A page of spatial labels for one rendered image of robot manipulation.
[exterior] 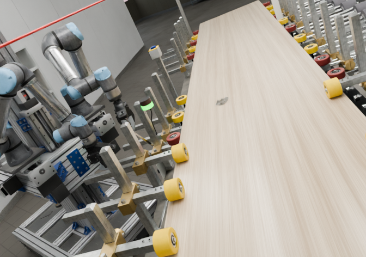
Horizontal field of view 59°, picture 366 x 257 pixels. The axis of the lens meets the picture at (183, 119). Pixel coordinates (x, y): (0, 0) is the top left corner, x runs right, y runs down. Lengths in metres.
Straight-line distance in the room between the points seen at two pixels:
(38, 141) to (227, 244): 1.63
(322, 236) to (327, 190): 0.17
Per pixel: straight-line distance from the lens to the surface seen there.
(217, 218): 1.12
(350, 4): 3.16
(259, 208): 1.09
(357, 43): 1.72
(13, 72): 1.78
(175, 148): 1.43
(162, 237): 1.04
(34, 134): 2.34
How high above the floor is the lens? 1.64
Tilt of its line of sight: 24 degrees down
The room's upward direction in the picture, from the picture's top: 25 degrees counter-clockwise
